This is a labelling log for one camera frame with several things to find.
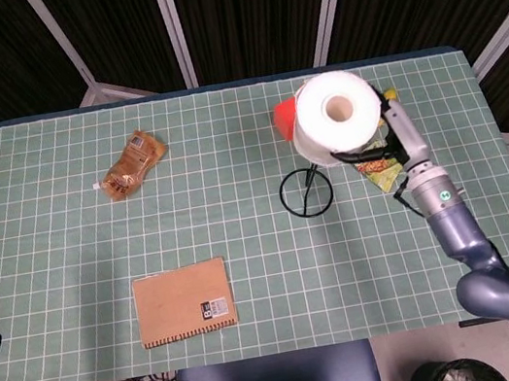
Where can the green snack bag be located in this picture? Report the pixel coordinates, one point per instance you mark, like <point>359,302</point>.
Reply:
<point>382,175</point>

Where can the white toilet paper roll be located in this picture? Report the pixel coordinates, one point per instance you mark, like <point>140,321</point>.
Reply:
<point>322,124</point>

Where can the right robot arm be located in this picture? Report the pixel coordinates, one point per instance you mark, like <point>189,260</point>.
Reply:
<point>459,233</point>

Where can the black trash bin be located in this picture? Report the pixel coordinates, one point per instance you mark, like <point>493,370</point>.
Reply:
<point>455,377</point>

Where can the brown spiral notebook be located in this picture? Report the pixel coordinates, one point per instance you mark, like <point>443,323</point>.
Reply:
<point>183,302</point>

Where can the green grid tablecloth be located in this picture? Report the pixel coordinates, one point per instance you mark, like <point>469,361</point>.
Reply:
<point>219,216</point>

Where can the yellow banana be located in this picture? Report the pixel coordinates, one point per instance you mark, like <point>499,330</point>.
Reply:
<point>390,93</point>

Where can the brown snack packet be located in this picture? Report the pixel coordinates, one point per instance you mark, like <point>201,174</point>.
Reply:
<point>132,165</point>

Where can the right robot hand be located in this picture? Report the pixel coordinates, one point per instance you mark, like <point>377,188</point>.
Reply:
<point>405,134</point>

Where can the red cube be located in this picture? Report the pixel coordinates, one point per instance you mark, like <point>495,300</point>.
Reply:
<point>285,118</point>

